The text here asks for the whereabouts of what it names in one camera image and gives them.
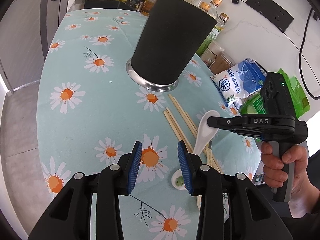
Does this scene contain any plain white ceramic spoon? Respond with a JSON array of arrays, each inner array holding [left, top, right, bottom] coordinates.
[[193, 110, 220, 155]]

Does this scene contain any person's right hand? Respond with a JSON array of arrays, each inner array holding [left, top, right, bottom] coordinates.
[[260, 142, 319, 218]]

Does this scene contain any bamboo chopstick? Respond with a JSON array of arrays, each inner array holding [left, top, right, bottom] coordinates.
[[185, 112, 197, 137], [169, 94, 194, 136], [163, 107, 193, 152], [165, 107, 193, 152], [205, 145, 222, 173]]

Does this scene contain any green plastic bag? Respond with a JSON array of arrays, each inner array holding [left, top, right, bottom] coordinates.
[[240, 69, 311, 118]]

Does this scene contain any frog pattern ceramic spoon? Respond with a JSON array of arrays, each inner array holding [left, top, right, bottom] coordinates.
[[171, 169, 186, 191]]

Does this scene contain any blue white salt bag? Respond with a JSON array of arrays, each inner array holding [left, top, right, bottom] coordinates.
[[210, 58, 267, 108]]

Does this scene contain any brown spice jar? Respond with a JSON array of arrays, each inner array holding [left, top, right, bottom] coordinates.
[[209, 52, 236, 74]]

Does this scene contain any daisy pattern tablecloth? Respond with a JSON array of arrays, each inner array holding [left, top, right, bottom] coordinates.
[[36, 10, 263, 240]]

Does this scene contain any white lid spice jar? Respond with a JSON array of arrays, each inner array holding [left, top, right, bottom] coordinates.
[[200, 40, 224, 67]]

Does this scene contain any green label oil bottle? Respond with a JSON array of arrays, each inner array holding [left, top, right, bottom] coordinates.
[[196, 12, 229, 56]]

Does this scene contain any black utensil holder cup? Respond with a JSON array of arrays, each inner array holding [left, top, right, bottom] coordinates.
[[126, 0, 217, 93]]

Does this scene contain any gold cap glass bottle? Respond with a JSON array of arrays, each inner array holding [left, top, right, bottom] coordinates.
[[208, 0, 222, 19]]

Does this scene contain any black sink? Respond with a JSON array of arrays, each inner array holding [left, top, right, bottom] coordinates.
[[72, 0, 136, 11]]

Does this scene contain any grey door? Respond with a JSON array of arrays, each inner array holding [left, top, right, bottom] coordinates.
[[1, 0, 68, 92]]

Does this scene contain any black wall power strip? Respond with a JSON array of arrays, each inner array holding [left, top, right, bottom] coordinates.
[[246, 0, 294, 33]]

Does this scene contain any black power cable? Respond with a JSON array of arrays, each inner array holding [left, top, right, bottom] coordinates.
[[299, 7, 320, 100]]

